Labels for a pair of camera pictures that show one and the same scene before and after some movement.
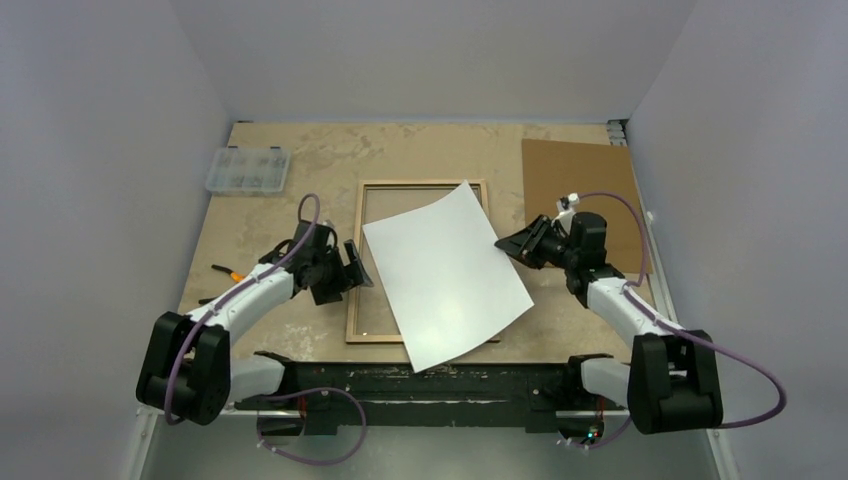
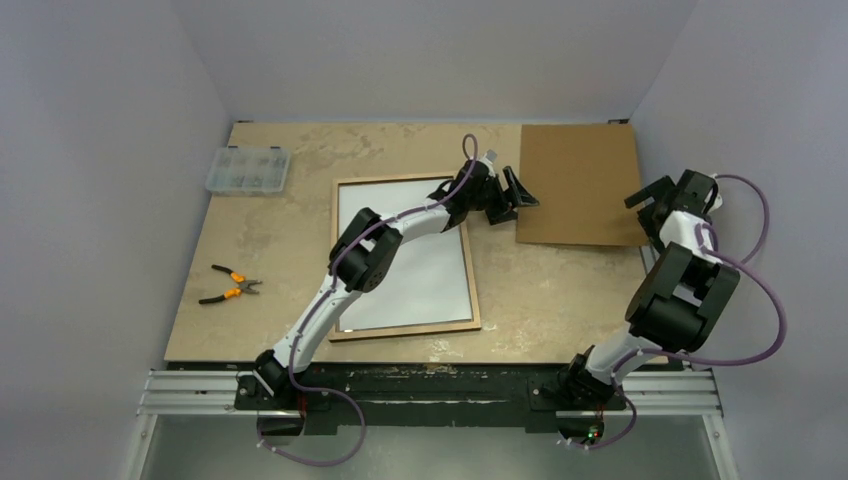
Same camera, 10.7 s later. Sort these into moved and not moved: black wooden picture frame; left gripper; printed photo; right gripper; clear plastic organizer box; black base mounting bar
Moved: right gripper; left gripper; black wooden picture frame; printed photo
Not moved: clear plastic organizer box; black base mounting bar
